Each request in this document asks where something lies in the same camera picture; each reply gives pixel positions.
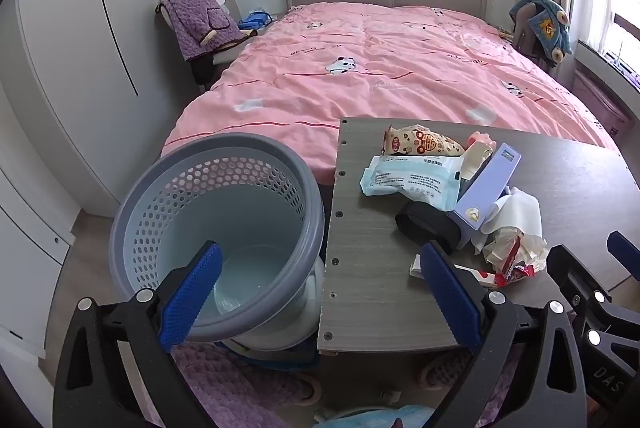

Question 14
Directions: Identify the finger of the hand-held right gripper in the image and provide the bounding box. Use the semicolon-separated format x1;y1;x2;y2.
606;231;640;283
546;244;612;324

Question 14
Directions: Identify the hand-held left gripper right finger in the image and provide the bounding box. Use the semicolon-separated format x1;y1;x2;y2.
419;239;589;428

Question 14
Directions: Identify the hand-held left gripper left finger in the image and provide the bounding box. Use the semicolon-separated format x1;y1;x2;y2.
52;241;223;428

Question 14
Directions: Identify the white carton with red hearts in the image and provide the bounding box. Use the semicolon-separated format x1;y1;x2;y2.
410;255;502;289

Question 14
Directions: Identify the red candy wrapper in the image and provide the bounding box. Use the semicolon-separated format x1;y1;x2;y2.
495;235;537;289

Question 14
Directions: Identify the black pouch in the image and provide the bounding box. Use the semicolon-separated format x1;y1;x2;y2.
395;201;463;254

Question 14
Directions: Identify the cream paper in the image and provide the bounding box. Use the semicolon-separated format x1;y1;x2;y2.
470;187;551;275

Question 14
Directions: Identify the blue-grey perforated waste basket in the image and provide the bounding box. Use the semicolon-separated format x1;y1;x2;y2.
109;132;327;354

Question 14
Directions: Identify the purple cardboard box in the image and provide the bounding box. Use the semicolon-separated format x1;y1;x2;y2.
453;143;522;254

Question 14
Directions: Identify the light blue wipes packet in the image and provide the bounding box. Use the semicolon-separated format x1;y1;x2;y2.
360;154;466;212

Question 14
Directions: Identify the green and white carton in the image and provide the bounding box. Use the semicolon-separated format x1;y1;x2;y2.
461;142;496;181

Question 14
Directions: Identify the pink slipper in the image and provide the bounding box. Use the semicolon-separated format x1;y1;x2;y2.
419;350;476;391
277;372;322;405

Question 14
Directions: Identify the purple fluffy cloth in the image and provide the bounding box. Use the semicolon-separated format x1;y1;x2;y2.
170;342;311;428

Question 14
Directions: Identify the light blue cloth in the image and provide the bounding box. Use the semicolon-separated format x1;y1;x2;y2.
315;403;436;428

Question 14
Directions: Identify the red and cream snack packet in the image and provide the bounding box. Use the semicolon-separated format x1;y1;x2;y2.
382;123;467;157

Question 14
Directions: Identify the pink pig toy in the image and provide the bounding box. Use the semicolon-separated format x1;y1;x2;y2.
467;131;497;151

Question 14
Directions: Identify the white door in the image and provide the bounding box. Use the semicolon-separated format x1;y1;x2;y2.
0;108;76;374

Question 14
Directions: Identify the black cloth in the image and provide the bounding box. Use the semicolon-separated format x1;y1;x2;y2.
189;57;217;86

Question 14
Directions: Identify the pink panda print duvet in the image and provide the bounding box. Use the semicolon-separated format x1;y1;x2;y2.
161;1;623;186

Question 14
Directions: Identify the brown chair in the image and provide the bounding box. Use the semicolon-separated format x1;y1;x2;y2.
515;3;556;69

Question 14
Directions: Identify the white wardrobe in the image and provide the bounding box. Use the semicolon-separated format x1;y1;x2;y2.
15;0;219;218

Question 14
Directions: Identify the purple fleece robe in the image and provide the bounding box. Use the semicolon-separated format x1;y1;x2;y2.
160;0;248;62

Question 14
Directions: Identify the blue bag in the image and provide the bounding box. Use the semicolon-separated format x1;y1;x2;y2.
238;10;273;30

